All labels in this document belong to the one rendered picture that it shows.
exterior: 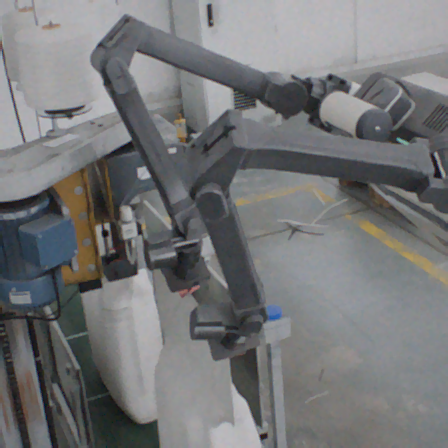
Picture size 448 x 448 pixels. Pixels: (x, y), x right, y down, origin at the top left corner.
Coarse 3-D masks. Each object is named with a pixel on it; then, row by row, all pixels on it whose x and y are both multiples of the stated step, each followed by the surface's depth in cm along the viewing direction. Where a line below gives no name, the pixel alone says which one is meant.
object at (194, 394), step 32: (160, 288) 220; (160, 320) 228; (160, 352) 224; (192, 352) 209; (160, 384) 219; (192, 384) 206; (224, 384) 186; (160, 416) 223; (192, 416) 201; (224, 416) 191
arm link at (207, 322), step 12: (192, 312) 163; (204, 312) 161; (216, 312) 161; (228, 312) 162; (192, 324) 163; (204, 324) 161; (216, 324) 161; (228, 324) 160; (252, 324) 157; (192, 336) 163; (204, 336) 162; (216, 336) 162
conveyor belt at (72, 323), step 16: (64, 288) 360; (80, 304) 346; (64, 320) 335; (80, 320) 334; (80, 336) 323; (80, 352) 313; (80, 368) 304; (96, 384) 294; (96, 400) 285; (112, 400) 285; (96, 416) 278; (112, 416) 277; (96, 432) 270; (112, 432) 269; (128, 432) 269; (144, 432) 268
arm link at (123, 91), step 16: (112, 64) 165; (112, 80) 166; (128, 80) 167; (112, 96) 170; (128, 96) 171; (128, 112) 173; (144, 112) 174; (128, 128) 175; (144, 128) 175; (144, 144) 177; (160, 144) 178; (144, 160) 179; (160, 160) 179; (160, 176) 181; (176, 176) 182; (160, 192) 183; (176, 192) 183; (176, 208) 184; (192, 208) 185; (176, 224) 187
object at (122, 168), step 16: (160, 128) 230; (176, 144) 217; (112, 160) 212; (128, 160) 214; (176, 160) 219; (112, 176) 214; (128, 176) 215; (112, 192) 215; (112, 224) 222; (112, 240) 226
